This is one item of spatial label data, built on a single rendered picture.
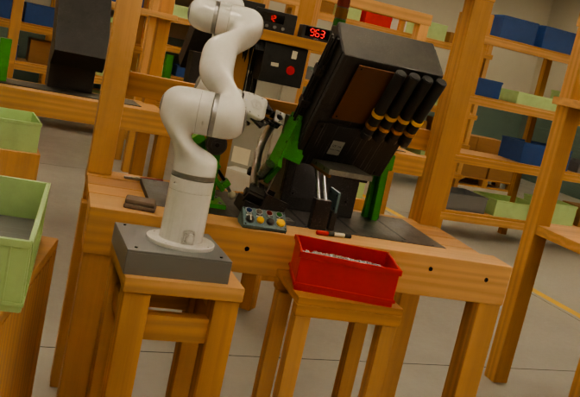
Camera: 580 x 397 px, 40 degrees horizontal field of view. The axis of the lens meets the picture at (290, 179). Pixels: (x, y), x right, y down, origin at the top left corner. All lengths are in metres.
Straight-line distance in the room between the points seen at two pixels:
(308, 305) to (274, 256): 0.32
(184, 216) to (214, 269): 0.17
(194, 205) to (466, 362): 1.33
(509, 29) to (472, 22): 4.72
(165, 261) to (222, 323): 0.23
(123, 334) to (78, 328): 0.52
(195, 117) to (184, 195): 0.21
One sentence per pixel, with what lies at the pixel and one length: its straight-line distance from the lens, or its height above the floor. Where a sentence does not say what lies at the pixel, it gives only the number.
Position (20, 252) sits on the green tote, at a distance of 1.86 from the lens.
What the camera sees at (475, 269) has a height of 0.87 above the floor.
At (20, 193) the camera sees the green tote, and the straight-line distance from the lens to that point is 2.44.
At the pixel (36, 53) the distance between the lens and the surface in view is 9.58.
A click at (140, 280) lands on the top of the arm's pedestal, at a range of 2.06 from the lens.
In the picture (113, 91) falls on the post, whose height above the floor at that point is 1.20.
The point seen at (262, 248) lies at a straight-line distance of 2.59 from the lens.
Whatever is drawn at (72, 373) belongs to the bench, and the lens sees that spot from 2.68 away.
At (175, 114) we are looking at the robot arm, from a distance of 2.10.
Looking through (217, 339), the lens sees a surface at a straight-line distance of 2.17.
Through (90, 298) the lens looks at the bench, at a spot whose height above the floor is 0.61.
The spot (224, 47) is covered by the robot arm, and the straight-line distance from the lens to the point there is 2.27.
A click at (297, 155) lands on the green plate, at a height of 1.13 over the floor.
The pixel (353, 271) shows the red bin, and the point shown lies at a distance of 2.38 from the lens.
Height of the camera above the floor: 1.50
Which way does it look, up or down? 9 degrees down
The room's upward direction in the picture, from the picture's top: 12 degrees clockwise
